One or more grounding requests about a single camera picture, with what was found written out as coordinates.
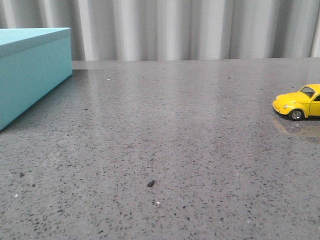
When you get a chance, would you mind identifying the yellow toy beetle car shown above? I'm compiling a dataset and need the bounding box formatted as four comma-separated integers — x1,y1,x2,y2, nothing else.
272,83,320,121

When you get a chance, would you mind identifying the light blue storage box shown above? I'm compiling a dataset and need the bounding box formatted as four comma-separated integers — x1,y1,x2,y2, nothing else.
0,27,72,129

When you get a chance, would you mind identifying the small black debris piece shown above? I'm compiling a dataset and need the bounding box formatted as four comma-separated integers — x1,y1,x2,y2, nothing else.
147,180,155,187

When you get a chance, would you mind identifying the grey pleated curtain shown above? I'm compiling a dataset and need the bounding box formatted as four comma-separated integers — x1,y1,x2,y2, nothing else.
0,0,320,61

